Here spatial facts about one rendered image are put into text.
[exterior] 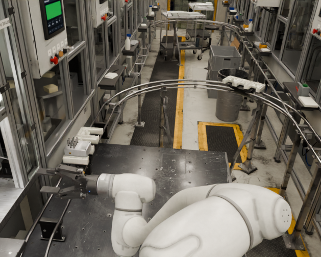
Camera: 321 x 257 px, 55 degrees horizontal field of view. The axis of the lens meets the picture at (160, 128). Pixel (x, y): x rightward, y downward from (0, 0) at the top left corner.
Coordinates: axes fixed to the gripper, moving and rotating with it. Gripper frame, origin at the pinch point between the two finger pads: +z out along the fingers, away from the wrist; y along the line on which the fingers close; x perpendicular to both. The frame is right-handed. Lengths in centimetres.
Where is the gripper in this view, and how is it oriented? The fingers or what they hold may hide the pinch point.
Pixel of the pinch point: (46, 180)
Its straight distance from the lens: 126.1
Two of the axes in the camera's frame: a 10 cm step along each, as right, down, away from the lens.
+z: -10.0, -0.7, 0.5
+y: 0.4, -8.7, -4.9
